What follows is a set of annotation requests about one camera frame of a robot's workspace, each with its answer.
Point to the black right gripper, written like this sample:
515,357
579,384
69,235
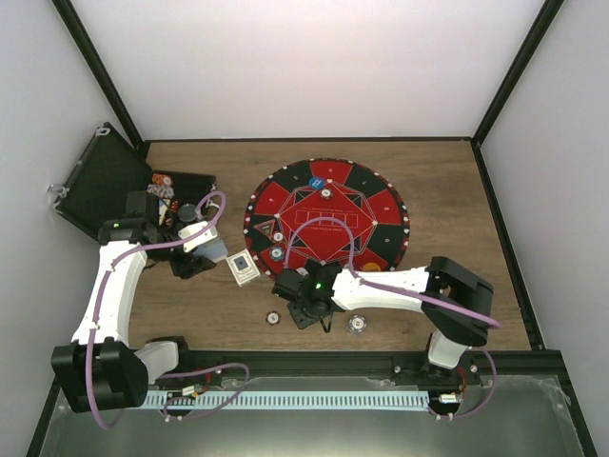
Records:
301,319

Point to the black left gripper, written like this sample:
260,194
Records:
190,267

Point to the blue white poker chip stack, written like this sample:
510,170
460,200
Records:
356,324

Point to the blue patterned card deck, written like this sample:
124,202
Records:
214,251

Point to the brown poker chip stack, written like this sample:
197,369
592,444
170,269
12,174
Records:
273,318

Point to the single teal poker chip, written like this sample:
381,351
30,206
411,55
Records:
277,253

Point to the blue dealer button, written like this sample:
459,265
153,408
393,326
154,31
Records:
316,182

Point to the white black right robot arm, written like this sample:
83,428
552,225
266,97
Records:
455,300

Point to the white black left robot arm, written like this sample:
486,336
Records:
98,370

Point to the white playing card box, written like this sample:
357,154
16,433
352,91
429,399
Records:
243,267

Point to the orange round button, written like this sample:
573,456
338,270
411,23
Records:
371,267

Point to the grey striped chips in case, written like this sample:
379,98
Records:
161,191

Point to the orange chip stack in case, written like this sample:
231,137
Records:
161,179

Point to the black poker chip case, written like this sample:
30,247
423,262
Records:
108,169

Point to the round red black poker mat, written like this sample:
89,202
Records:
365,220

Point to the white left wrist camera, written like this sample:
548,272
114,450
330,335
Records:
196,235

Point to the black aluminium frame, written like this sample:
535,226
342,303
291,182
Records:
536,361

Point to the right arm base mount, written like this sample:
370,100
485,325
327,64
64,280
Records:
426,376

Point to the light blue slotted cable duct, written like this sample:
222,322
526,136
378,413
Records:
400,400

